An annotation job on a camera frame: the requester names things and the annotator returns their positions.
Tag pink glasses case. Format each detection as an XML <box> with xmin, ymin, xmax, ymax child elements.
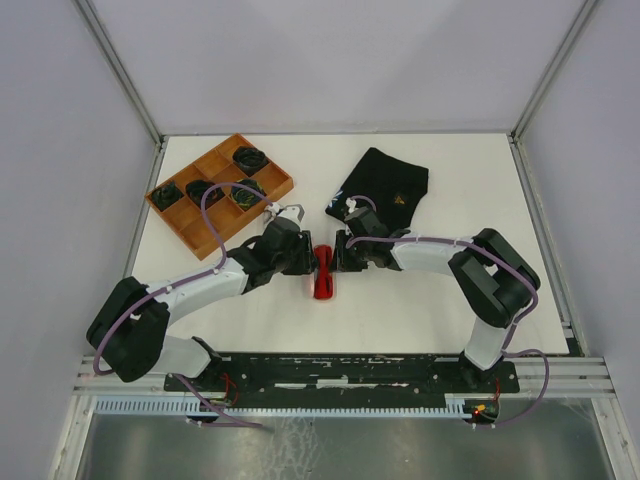
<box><xmin>307</xmin><ymin>275</ymin><xmax>335</xmax><ymax>301</ymax></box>

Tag red sunglasses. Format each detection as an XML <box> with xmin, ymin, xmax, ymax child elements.
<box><xmin>314</xmin><ymin>245</ymin><xmax>334</xmax><ymax>300</ymax></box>

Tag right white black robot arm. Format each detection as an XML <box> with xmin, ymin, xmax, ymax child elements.
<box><xmin>331</xmin><ymin>207</ymin><xmax>541</xmax><ymax>391</ymax></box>

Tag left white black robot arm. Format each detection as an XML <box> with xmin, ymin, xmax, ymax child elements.
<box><xmin>86</xmin><ymin>219</ymin><xmax>316</xmax><ymax>390</ymax></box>

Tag black folded cloth pouch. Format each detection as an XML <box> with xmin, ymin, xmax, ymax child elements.
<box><xmin>325</xmin><ymin>147</ymin><xmax>429</xmax><ymax>233</ymax></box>

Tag rolled blue yellow belt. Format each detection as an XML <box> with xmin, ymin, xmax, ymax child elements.
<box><xmin>231</xmin><ymin>179</ymin><xmax>266</xmax><ymax>211</ymax></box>

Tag wooden compartment tray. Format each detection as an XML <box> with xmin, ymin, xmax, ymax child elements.
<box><xmin>146</xmin><ymin>133</ymin><xmax>294</xmax><ymax>260</ymax></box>

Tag rolled black belt top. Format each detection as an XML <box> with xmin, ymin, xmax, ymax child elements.
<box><xmin>232</xmin><ymin>146</ymin><xmax>268</xmax><ymax>176</ymax></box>

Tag rolled black belt middle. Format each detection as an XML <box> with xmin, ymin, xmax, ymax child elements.
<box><xmin>185</xmin><ymin>179</ymin><xmax>224</xmax><ymax>209</ymax></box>

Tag rolled green black belt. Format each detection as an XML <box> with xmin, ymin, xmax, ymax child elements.
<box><xmin>151</xmin><ymin>181</ymin><xmax>183</xmax><ymax>211</ymax></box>

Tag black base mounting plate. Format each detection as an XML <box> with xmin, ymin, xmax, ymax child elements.
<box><xmin>187</xmin><ymin>353</ymin><xmax>520</xmax><ymax>402</ymax></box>

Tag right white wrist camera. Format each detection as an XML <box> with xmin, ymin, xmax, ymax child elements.
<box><xmin>344</xmin><ymin>195</ymin><xmax>376</xmax><ymax>216</ymax></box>

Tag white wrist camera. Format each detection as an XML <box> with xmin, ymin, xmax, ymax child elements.
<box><xmin>344</xmin><ymin>195</ymin><xmax>376</xmax><ymax>216</ymax></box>
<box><xmin>264</xmin><ymin>202</ymin><xmax>305</xmax><ymax>228</ymax></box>

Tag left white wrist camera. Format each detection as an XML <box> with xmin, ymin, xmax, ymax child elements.
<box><xmin>264</xmin><ymin>202</ymin><xmax>305</xmax><ymax>228</ymax></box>

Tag white slotted cable duct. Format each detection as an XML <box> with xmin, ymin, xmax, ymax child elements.
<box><xmin>94</xmin><ymin>389</ymin><xmax>473</xmax><ymax>419</ymax></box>

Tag left aluminium frame post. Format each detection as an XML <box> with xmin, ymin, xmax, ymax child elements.
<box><xmin>72</xmin><ymin>0</ymin><xmax>164</xmax><ymax>145</ymax></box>

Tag aluminium frame post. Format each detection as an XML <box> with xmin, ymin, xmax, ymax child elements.
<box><xmin>72</xmin><ymin>0</ymin><xmax>164</xmax><ymax>145</ymax></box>
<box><xmin>509</xmin><ymin>0</ymin><xmax>601</xmax><ymax>143</ymax></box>

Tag right aluminium frame post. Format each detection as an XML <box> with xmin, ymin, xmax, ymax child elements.
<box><xmin>509</xmin><ymin>0</ymin><xmax>601</xmax><ymax>143</ymax></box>

